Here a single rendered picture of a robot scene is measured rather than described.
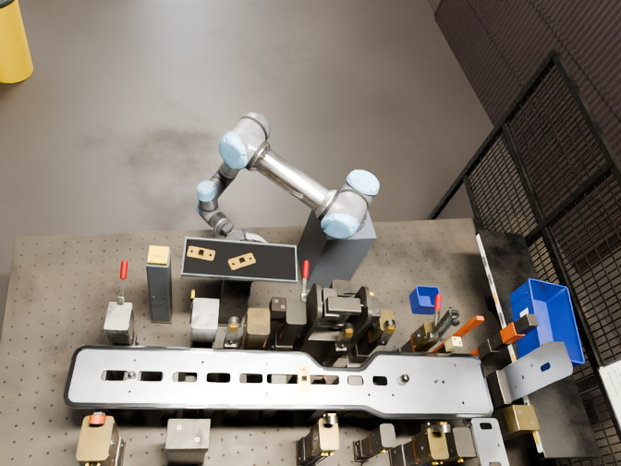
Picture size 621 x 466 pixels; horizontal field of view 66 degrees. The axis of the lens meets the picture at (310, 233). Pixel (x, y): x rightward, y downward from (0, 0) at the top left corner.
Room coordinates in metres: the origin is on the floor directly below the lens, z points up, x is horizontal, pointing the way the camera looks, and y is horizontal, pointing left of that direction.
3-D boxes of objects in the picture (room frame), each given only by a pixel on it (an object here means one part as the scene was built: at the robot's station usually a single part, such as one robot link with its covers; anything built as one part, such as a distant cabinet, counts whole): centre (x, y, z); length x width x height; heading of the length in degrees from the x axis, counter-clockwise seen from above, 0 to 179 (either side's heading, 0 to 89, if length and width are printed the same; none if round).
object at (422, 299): (1.19, -0.59, 0.74); 0.11 x 0.10 x 0.09; 111
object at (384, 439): (0.48, -0.48, 0.84); 0.10 x 0.05 x 0.29; 21
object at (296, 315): (0.74, -0.05, 0.89); 0.12 x 0.07 x 0.38; 21
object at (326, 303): (0.78, -0.18, 0.94); 0.18 x 0.13 x 0.49; 111
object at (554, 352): (0.81, -0.85, 1.17); 0.12 x 0.01 x 0.34; 21
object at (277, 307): (0.72, 0.01, 0.90); 0.05 x 0.05 x 0.40; 21
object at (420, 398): (0.54, -0.14, 1.00); 1.38 x 0.22 x 0.02; 111
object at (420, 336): (0.89, -0.53, 0.87); 0.10 x 0.07 x 0.35; 21
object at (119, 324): (0.51, 0.45, 0.88); 0.12 x 0.07 x 0.36; 21
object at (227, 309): (0.78, 0.18, 0.92); 0.10 x 0.08 x 0.45; 111
